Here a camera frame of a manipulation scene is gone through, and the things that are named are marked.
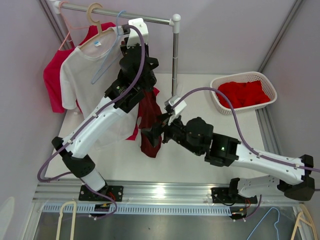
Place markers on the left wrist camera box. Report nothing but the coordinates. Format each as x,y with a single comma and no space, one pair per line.
136,32

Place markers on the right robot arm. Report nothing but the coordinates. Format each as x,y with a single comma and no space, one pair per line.
283,175

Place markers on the white slotted cable duct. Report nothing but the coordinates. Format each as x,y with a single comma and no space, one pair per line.
133,209

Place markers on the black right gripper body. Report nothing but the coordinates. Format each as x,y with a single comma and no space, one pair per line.
175,131

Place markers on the maroon t shirt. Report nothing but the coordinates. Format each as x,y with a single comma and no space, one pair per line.
148,111

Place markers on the beige hanger floor right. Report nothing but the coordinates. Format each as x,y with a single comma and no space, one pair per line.
304,225

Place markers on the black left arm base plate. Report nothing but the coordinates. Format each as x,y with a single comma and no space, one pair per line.
114,192

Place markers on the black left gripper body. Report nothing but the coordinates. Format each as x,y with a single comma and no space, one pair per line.
124,47

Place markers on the bright red t shirt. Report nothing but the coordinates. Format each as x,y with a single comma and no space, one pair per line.
244,94

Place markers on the beige hanger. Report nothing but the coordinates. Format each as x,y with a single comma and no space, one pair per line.
106,33

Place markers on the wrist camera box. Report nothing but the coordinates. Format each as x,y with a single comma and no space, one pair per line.
174,107
136,32

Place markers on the pink magenta t shirt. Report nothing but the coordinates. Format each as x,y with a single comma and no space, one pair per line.
51,77

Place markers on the white t shirt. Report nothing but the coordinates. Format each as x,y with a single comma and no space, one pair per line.
76,74

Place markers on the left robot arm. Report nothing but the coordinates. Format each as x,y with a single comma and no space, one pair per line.
133,86

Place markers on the light blue wire hanger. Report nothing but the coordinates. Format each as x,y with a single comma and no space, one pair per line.
104,67

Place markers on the aluminium rail frame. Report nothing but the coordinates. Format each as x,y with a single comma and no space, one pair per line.
175,177

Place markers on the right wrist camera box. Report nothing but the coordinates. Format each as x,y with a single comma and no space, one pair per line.
174,107

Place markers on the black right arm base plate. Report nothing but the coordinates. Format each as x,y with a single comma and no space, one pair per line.
222,195

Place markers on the white perforated plastic basket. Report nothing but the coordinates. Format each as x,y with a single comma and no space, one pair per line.
244,77

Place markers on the white clothes rack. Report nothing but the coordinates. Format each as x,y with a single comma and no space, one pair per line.
173,22

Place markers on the pink wire hanger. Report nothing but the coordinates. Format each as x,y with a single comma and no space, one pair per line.
68,27

